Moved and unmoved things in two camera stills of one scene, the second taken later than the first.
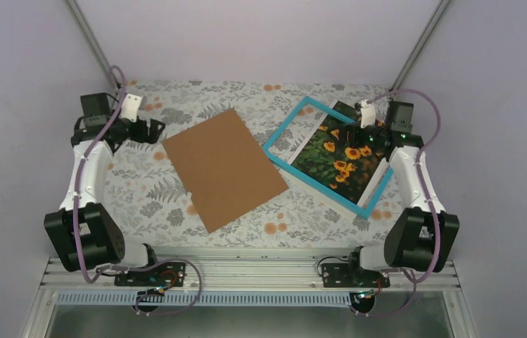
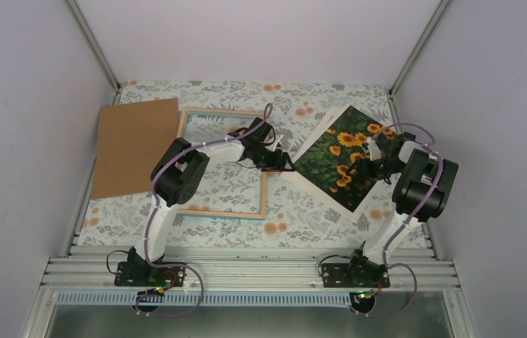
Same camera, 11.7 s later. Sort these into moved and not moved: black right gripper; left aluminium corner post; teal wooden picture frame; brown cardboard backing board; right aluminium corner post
Moved: brown cardboard backing board; teal wooden picture frame; black right gripper
Not moved: left aluminium corner post; right aluminium corner post
